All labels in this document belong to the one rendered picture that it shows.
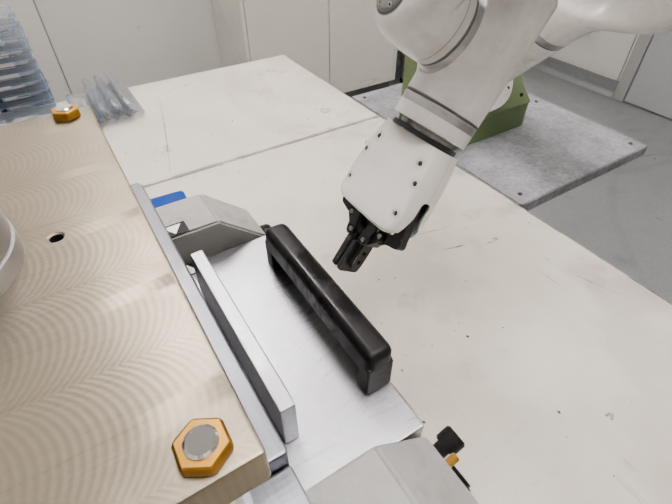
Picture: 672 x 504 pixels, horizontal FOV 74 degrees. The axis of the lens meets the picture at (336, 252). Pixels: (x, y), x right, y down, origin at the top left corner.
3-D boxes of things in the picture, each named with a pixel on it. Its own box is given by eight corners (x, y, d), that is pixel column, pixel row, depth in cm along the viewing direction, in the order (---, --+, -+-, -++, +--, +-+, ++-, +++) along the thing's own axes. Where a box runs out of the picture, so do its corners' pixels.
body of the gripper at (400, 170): (378, 95, 47) (327, 187, 51) (445, 135, 41) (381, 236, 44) (418, 120, 52) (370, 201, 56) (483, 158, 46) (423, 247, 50)
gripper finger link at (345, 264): (364, 217, 49) (334, 266, 51) (381, 233, 47) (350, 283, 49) (382, 223, 51) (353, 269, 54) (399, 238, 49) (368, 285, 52)
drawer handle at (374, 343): (366, 396, 29) (370, 362, 27) (267, 262, 39) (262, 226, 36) (391, 382, 30) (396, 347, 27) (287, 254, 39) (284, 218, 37)
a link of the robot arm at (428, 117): (389, 77, 46) (374, 103, 47) (449, 109, 40) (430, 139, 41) (433, 106, 52) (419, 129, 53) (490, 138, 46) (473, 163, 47)
